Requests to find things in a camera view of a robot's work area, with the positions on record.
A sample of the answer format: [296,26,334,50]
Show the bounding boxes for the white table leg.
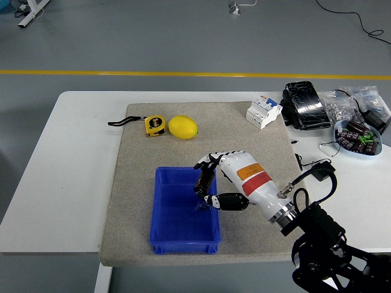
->
[93,262,113,293]

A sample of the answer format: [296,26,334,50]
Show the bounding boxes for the white furniture frame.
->
[17,0,51,29]

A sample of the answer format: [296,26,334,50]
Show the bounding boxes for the yellow lemon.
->
[168,115,199,140]

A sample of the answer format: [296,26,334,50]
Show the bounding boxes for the black power adapter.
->
[362,110,388,132]

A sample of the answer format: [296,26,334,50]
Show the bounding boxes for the dark brown cylindrical battery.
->
[194,169,216,192]

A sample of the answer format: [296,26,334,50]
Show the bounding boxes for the large dark battery in bowl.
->
[346,121,371,137]

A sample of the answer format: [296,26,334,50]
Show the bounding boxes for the grey-brown mat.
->
[99,101,326,267]

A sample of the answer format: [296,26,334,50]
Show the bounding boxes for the white circuit breaker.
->
[246,95,283,130]

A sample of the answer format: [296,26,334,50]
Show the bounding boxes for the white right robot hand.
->
[193,150,296,222]

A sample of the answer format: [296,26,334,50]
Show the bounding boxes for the yellow tape measure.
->
[108,115,168,138]

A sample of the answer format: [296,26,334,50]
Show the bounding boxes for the clear bag of metal nuts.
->
[323,90,364,123]

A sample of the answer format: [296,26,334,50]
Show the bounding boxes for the light blue bowl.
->
[333,119,383,159]

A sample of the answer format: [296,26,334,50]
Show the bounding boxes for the blue plastic box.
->
[148,166,222,255]

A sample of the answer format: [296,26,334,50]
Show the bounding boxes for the black plastic-wrapped device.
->
[281,81,332,131]

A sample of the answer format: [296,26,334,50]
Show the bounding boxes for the thin black wire loop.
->
[320,140,342,158]

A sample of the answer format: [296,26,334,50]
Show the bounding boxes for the clear bag of small parts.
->
[340,85,391,123]

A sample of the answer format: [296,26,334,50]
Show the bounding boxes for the black floor cable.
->
[314,0,391,46]

